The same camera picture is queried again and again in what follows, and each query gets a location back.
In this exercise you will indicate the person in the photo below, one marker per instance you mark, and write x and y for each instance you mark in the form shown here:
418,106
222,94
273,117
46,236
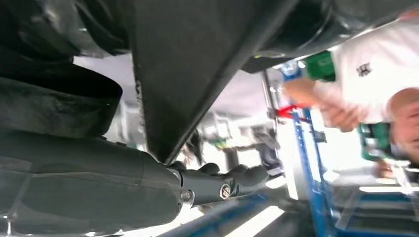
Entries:
376,65

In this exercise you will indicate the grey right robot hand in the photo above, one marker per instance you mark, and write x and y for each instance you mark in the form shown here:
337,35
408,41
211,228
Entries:
82,183

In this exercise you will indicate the blue metal rack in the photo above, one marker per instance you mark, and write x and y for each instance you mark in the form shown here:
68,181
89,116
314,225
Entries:
307,163

